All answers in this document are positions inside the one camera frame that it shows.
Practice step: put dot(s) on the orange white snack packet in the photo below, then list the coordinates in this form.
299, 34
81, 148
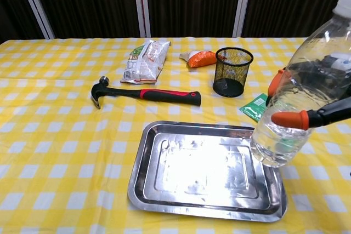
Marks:
201, 58

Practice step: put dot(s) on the green flat sachet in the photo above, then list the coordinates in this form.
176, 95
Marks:
253, 108

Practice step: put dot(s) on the white frame post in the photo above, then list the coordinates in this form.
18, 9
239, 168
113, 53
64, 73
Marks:
242, 4
35, 4
142, 4

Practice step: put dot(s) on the rectangular stainless steel tray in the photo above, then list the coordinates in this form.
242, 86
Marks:
192, 168

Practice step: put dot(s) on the black mesh pen holder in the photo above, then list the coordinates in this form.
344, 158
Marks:
233, 77

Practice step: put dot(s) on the yellow white checkered tablecloth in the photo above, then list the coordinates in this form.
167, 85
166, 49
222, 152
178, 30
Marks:
68, 149

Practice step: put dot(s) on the transparent plastic water bottle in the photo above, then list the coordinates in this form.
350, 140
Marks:
296, 61

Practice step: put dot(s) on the black red claw hammer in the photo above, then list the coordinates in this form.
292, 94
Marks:
164, 95

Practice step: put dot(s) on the silver snack bag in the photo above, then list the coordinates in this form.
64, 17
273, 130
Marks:
145, 64

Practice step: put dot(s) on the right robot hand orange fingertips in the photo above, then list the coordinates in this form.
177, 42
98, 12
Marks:
290, 119

